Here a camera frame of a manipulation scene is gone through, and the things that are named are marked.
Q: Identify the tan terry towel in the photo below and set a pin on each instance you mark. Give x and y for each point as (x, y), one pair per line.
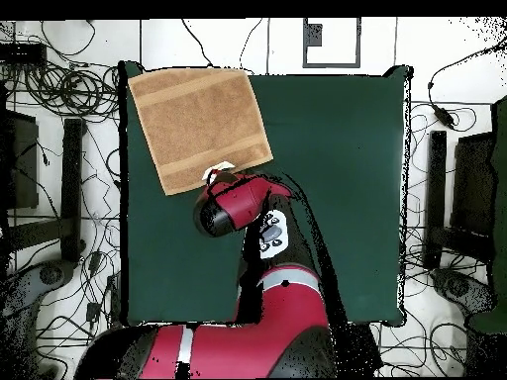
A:
(198, 126)

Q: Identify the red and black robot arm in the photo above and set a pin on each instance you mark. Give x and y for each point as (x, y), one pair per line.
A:
(237, 202)

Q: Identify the dark green table cloth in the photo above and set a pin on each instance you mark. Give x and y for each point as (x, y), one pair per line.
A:
(348, 178)

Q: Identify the long black power strip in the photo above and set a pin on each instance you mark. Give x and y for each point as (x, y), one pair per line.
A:
(115, 297)

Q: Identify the small black power adapter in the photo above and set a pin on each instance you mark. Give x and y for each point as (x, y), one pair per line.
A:
(93, 312)
(95, 262)

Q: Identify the black stand foot bar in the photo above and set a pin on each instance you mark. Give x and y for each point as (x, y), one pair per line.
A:
(72, 190)
(435, 198)

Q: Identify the dark grey square plate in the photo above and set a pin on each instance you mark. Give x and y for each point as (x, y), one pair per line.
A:
(314, 35)

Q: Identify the black power adapter brick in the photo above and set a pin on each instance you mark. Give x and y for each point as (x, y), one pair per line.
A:
(443, 115)

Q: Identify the grey stand base with caster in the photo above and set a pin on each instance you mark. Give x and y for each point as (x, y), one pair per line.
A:
(455, 285)
(51, 274)

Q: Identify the black equipment box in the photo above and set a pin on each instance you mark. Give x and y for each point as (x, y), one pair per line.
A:
(21, 166)
(473, 186)

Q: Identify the grey square floor frame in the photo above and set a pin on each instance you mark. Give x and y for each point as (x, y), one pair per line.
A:
(332, 64)

